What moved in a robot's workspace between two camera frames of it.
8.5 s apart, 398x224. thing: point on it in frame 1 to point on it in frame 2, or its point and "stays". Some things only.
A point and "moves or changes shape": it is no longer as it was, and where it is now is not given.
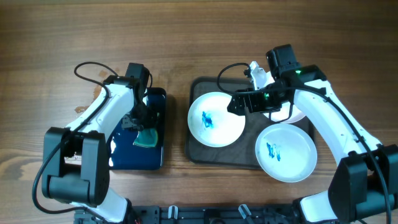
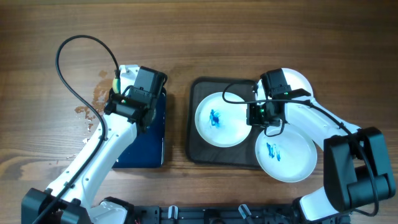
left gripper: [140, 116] stays
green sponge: [147, 137] moves or changes shape
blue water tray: [123, 155] stays
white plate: [211, 124] moves or changes shape
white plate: [286, 152] stays
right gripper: [254, 106] to [253, 119]
